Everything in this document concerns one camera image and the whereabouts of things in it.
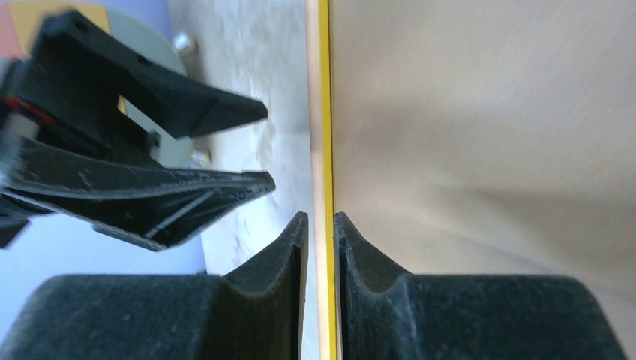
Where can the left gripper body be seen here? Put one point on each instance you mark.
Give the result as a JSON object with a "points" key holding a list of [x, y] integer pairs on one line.
{"points": [[38, 104]]}

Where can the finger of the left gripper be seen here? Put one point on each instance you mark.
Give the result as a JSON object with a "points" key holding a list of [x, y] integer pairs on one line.
{"points": [[151, 207], [181, 106]]}

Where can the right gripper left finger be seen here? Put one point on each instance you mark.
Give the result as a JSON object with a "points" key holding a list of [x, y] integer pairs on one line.
{"points": [[253, 312]]}

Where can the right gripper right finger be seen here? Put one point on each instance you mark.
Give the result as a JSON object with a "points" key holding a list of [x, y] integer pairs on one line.
{"points": [[387, 312]]}

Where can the brown cardboard backing board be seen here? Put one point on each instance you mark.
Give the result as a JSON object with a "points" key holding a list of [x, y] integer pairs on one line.
{"points": [[491, 136]]}

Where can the yellow picture frame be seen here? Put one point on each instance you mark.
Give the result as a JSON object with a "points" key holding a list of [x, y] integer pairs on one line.
{"points": [[319, 77]]}

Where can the white cylinder with coloured face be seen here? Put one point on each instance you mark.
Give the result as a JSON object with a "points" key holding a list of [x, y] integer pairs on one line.
{"points": [[81, 101]]}

